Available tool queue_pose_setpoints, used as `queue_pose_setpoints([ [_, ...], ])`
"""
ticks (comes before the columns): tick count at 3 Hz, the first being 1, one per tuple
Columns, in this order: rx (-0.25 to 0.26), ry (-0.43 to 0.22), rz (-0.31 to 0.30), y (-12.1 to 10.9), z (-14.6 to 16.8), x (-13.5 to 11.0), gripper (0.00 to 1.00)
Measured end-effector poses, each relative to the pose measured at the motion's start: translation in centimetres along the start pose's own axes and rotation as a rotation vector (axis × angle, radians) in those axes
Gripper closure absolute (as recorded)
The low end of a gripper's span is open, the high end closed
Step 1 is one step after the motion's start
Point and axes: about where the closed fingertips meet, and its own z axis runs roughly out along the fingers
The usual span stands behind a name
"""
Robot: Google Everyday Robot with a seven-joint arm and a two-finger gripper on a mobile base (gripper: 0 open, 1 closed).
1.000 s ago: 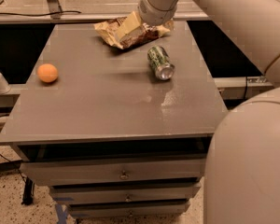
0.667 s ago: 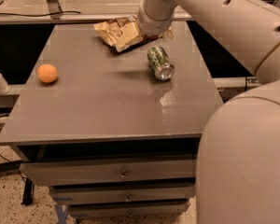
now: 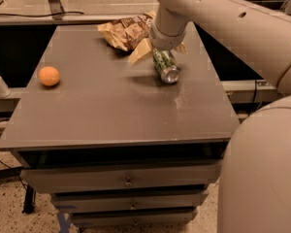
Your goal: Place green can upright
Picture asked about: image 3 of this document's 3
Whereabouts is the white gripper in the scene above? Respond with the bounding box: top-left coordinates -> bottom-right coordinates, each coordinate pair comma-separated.
128,23 -> 187,66

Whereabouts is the green soda can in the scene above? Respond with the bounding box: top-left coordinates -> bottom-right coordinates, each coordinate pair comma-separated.
152,49 -> 180,84

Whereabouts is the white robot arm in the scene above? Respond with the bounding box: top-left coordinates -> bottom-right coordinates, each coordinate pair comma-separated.
149,0 -> 291,233

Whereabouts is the brown chip bag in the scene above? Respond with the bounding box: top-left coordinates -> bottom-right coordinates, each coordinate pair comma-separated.
97,11 -> 156,51

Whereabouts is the grey drawer cabinet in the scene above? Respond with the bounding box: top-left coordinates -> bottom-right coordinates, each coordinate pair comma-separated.
0,21 -> 241,229

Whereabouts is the orange ball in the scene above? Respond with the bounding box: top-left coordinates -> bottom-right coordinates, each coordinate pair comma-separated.
38,66 -> 60,86

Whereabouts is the top grey drawer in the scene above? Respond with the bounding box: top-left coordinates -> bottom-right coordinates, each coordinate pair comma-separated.
20,161 -> 221,193

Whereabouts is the grey drawer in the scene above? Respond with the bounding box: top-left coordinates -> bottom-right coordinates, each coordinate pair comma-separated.
71,208 -> 197,228
51,188 -> 209,214
20,161 -> 221,193

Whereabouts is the middle grey drawer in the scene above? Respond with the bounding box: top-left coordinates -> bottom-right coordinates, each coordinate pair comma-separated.
51,188 -> 209,214

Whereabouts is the bottom grey drawer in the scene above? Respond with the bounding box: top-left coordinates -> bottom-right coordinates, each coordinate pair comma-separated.
71,208 -> 197,228

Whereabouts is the black cabinet caster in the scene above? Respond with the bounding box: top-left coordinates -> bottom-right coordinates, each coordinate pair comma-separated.
22,185 -> 36,215

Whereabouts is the metal railing frame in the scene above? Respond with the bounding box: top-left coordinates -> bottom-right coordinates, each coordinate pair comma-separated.
3,0 -> 291,31

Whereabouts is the black cable on rail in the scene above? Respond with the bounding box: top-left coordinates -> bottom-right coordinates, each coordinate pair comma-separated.
0,11 -> 85,18

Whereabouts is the black floor cable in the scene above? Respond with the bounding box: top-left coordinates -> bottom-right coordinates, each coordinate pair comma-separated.
0,150 -> 27,190

